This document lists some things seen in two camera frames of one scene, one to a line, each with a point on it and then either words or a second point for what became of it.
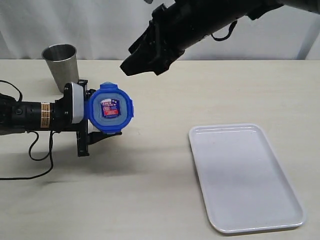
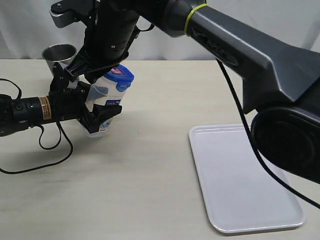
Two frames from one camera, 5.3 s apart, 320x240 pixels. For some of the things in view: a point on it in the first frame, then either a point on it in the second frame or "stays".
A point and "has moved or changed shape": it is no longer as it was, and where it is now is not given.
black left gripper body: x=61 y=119 -> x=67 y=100
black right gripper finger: x=147 y=40 -> x=78 y=65
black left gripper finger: x=93 y=137 -> x=101 y=112
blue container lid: x=110 y=108 -> x=122 y=75
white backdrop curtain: x=104 y=30 stays
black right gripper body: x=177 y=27 -> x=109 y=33
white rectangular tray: x=244 y=187 stays
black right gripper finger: x=156 y=61 -> x=92 y=77
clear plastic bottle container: x=91 y=128 has moved or changed shape
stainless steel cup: x=62 y=60 stays
